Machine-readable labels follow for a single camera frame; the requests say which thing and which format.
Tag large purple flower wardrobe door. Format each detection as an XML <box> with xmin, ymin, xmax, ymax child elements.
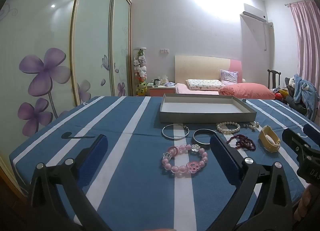
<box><xmin>0</xmin><ymin>0</ymin><xmax>84</xmax><ymax>196</ymax></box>

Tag curtain rod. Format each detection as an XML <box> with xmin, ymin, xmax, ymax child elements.
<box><xmin>284</xmin><ymin>0</ymin><xmax>314</xmax><ymax>6</ymax></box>

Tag white pearl bracelet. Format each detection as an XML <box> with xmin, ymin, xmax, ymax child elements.
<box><xmin>216</xmin><ymin>121</ymin><xmax>241</xmax><ymax>135</ymax></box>

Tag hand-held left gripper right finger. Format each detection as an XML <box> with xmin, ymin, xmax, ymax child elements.
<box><xmin>209</xmin><ymin>134</ymin><xmax>293</xmax><ymax>231</ymax></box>

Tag pink curtain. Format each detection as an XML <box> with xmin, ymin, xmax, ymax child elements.
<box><xmin>289</xmin><ymin>0</ymin><xmax>320</xmax><ymax>122</ymax></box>

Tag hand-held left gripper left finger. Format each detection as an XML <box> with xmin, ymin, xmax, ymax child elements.
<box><xmin>29</xmin><ymin>134</ymin><xmax>109</xmax><ymax>231</ymax></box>

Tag dark red bead bracelet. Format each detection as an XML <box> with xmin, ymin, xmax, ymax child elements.
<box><xmin>226</xmin><ymin>133</ymin><xmax>257</xmax><ymax>151</ymax></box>

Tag light blue garment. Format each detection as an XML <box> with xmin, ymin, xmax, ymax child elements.
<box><xmin>293</xmin><ymin>73</ymin><xmax>318</xmax><ymax>122</ymax></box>

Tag pink nightstand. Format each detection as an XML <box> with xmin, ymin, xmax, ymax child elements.
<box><xmin>147</xmin><ymin>82</ymin><xmax>177</xmax><ymax>97</ymax></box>

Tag pink pillow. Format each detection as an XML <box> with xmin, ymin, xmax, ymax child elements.
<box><xmin>218</xmin><ymin>82</ymin><xmax>276</xmax><ymax>100</ymax></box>

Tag dark wooden chair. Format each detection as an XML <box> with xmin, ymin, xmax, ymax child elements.
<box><xmin>267</xmin><ymin>69</ymin><xmax>282</xmax><ymax>89</ymax></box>

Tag lavender pillow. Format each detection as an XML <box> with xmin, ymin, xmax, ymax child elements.
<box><xmin>219</xmin><ymin>69</ymin><xmax>239</xmax><ymax>85</ymax></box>

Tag white air conditioner pipe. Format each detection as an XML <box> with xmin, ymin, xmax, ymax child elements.
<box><xmin>262</xmin><ymin>22</ymin><xmax>273</xmax><ymax>51</ymax></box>

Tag blue white striped bedspread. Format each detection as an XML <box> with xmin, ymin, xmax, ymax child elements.
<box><xmin>9</xmin><ymin>95</ymin><xmax>320</xmax><ymax>231</ymax></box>

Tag white patterned pillow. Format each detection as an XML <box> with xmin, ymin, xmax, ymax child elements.
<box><xmin>185</xmin><ymin>79</ymin><xmax>226</xmax><ymax>91</ymax></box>

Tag butterfly print wardrobe door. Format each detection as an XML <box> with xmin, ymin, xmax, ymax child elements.
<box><xmin>109</xmin><ymin>0</ymin><xmax>132</xmax><ymax>98</ymax></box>

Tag frosted glass wardrobe door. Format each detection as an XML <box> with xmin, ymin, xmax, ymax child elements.
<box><xmin>71</xmin><ymin>0</ymin><xmax>116</xmax><ymax>107</ymax></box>

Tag thin silver bangle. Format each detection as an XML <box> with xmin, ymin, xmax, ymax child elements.
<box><xmin>161</xmin><ymin>123</ymin><xmax>191</xmax><ymax>141</ymax></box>

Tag dark armchair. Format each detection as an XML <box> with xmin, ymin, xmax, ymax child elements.
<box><xmin>285</xmin><ymin>77</ymin><xmax>311</xmax><ymax>114</ymax></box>

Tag light pink bed sheet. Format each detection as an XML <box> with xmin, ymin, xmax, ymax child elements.
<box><xmin>175</xmin><ymin>83</ymin><xmax>221</xmax><ymax>95</ymax></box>

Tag wide dark metal bangle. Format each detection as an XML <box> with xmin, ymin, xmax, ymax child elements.
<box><xmin>192</xmin><ymin>128</ymin><xmax>218</xmax><ymax>149</ymax></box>

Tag grey cardboard tray box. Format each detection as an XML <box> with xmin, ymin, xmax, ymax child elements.
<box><xmin>159</xmin><ymin>93</ymin><xmax>257</xmax><ymax>123</ymax></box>

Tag beige pink bed headboard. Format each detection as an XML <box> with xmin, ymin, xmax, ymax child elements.
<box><xmin>174</xmin><ymin>55</ymin><xmax>243</xmax><ymax>89</ymax></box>

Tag pink bead bracelet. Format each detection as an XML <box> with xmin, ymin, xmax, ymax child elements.
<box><xmin>160</xmin><ymin>144</ymin><xmax>209</xmax><ymax>178</ymax></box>

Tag white air conditioner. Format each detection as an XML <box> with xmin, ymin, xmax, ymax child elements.
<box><xmin>240</xmin><ymin>3</ymin><xmax>268</xmax><ymax>23</ymax></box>

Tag red yellow toys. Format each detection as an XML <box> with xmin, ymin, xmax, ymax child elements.
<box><xmin>273</xmin><ymin>88</ymin><xmax>288</xmax><ymax>100</ymax></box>

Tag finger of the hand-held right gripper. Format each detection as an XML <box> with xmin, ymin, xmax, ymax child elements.
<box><xmin>303</xmin><ymin>123</ymin><xmax>320</xmax><ymax>138</ymax></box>
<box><xmin>282</xmin><ymin>128</ymin><xmax>316</xmax><ymax>156</ymax></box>

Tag stack of plush toys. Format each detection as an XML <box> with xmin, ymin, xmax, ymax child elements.
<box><xmin>133</xmin><ymin>47</ymin><xmax>148</xmax><ymax>96</ymax></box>

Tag person's right hand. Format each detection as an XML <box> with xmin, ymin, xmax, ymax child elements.
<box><xmin>298</xmin><ymin>188</ymin><xmax>312</xmax><ymax>221</ymax></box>

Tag pearl charm chain bracelet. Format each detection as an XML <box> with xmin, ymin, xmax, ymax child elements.
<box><xmin>241</xmin><ymin>120</ymin><xmax>261</xmax><ymax>132</ymax></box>

